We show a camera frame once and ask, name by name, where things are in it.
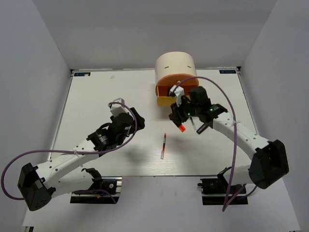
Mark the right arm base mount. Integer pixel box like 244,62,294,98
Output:
197,177,248,205

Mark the blue label sticker right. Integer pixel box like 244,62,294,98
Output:
219,70,237,74

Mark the blue label sticker left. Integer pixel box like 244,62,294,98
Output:
74,72,91,77

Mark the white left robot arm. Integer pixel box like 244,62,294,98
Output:
17,107,145,211

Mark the round cream drawer organizer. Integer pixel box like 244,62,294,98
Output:
154,52,199,107

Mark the blue label sticker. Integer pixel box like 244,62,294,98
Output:
219,70,237,74
74,72,91,77

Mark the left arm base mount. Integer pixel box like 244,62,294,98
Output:
70,177,122,204

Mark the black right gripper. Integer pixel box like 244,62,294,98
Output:
170,96,200,123

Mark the red gel pen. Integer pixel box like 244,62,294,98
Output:
160,133,167,160

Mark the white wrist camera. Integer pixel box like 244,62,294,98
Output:
169,85,185,106
108,98,127,117

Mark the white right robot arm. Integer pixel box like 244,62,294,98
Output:
169,86,289,193

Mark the orange cap black highlighter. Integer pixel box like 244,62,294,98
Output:
178,124,185,132

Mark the green gel pen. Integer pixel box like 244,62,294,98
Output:
190,117,197,131

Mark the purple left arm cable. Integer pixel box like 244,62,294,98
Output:
1,101,138,203

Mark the pink cap black highlighter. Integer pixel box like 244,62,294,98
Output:
196,123,209,134

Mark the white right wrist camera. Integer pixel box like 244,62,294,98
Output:
169,85,185,106

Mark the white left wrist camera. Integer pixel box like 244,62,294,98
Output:
108,98,127,117

